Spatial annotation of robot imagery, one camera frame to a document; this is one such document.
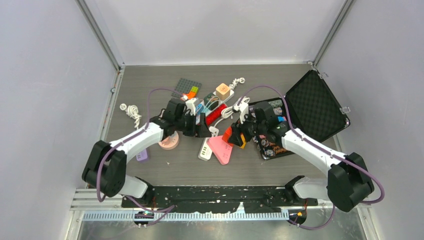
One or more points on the blue plug adapter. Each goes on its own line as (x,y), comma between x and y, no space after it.
(200,107)

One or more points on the black poker chip case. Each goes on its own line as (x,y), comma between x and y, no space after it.
(312,107)

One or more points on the pink triangular socket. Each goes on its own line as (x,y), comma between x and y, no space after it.
(221,149)

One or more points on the grey building baseplate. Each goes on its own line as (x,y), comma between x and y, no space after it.
(184,85)

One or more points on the dark green cube adapter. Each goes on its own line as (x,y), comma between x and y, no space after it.
(211,101)

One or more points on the orange curved block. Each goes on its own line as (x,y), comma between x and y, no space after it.
(191,94)

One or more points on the red glitter microphone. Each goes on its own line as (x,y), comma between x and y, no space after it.
(215,114)

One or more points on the white multicolour power strip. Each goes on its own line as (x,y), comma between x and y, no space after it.
(206,111)

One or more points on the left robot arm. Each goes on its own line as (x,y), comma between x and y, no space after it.
(106,167)

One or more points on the pink round socket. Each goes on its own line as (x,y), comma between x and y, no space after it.
(170,142)

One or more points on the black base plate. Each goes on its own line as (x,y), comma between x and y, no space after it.
(223,199)

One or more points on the red cube adapter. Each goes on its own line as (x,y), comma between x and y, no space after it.
(227,134)

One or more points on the small white power strip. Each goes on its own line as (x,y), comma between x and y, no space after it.
(205,152)

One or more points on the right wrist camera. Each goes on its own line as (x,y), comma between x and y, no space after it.
(243,109)

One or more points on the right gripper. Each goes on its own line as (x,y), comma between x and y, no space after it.
(235,138)

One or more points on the purple power strip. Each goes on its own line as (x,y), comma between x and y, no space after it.
(142,156)

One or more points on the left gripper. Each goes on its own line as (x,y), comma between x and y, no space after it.
(202,131)

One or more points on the beige cube adapter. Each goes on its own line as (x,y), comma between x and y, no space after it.
(222,91)

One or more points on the yellow curved block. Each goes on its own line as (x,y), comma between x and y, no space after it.
(243,141)

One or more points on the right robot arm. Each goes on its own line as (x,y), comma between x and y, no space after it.
(346,181)

